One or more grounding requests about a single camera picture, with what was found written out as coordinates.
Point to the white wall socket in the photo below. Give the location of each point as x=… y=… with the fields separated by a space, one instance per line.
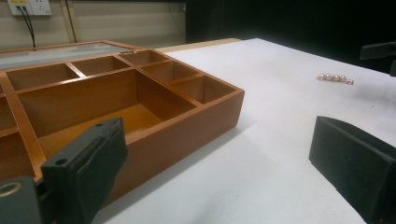
x=29 y=6

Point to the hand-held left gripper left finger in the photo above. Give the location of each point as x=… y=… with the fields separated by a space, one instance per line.
x=84 y=168

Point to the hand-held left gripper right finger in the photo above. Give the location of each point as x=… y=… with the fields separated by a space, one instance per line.
x=355 y=165

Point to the pearl hair clip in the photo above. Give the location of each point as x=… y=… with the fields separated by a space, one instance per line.
x=335 y=78

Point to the wooden compartment box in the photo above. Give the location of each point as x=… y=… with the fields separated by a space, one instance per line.
x=130 y=102

